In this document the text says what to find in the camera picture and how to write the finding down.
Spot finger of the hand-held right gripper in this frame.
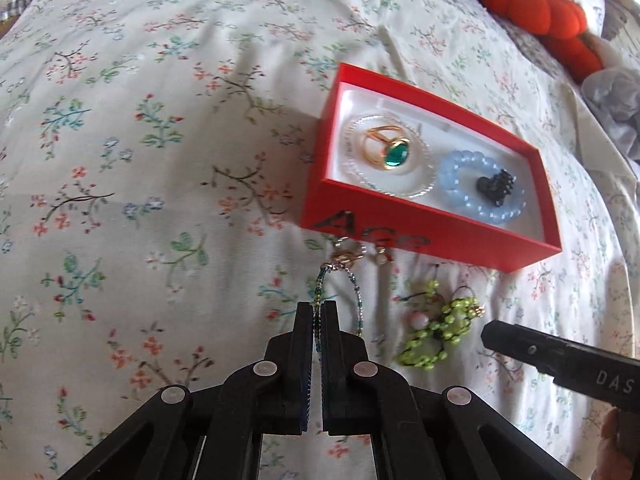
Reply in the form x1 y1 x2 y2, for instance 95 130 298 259
480 321 563 377

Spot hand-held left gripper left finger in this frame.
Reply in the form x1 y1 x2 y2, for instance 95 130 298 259
59 301 316 480

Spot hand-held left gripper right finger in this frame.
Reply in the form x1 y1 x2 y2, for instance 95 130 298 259
320 301 583 480

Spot green beaded flower bracelet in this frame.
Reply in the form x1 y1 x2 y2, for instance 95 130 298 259
395 280 487 367

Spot teal seed bead bracelet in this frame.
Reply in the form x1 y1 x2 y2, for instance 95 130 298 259
311 238 369 356

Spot red jewelry box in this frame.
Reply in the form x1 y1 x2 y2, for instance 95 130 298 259
300 62 563 274

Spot person's right hand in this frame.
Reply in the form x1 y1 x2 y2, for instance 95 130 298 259
590 407 622 480

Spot small black hair claw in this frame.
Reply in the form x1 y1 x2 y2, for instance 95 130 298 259
475 171 516 208

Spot floral bed sheet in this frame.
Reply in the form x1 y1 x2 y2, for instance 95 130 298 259
0 0 640 480

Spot grey crumpled cloth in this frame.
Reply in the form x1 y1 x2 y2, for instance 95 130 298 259
582 66 640 166

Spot orange plush pumpkin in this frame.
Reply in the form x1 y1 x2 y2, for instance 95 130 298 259
481 0 604 85

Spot clear beaded bracelet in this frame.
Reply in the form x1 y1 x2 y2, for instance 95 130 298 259
342 114 441 199

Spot light blue beaded bracelet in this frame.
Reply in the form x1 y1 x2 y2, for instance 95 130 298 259
439 150 528 224

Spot gold ring with green stone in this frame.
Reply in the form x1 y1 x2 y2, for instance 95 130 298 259
362 124 412 171

